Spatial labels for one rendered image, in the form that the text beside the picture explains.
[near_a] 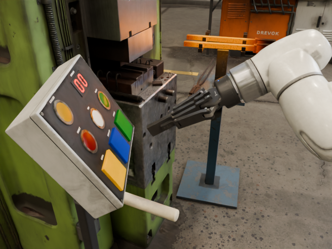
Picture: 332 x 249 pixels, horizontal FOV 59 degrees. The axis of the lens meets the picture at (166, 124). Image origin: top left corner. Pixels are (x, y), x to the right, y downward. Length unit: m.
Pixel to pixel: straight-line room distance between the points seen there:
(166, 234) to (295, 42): 1.41
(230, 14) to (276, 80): 3.99
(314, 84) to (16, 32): 0.81
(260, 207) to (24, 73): 1.61
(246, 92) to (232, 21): 3.99
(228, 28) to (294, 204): 3.11
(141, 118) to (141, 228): 0.69
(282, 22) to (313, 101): 4.09
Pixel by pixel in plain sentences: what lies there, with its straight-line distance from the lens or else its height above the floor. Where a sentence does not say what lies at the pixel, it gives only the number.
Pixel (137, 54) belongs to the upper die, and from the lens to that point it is 1.21.
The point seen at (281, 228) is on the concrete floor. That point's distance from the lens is 2.01.
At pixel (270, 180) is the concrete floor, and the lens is 2.31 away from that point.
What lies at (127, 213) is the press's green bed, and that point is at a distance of 1.65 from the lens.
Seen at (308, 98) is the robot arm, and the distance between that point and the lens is 0.63.
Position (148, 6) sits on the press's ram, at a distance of 1.27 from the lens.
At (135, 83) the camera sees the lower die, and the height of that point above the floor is 0.97.
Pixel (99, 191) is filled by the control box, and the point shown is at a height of 1.01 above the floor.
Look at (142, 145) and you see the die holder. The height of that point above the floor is 0.72.
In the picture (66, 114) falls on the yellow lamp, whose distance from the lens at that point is 0.65.
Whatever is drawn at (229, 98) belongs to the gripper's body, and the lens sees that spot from 0.69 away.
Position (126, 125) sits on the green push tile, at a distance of 0.87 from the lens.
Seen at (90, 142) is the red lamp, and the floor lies 1.09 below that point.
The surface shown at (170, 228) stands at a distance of 1.88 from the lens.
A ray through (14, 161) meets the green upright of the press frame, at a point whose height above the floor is 0.63.
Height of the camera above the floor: 1.46
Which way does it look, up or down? 31 degrees down
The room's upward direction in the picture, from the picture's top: straight up
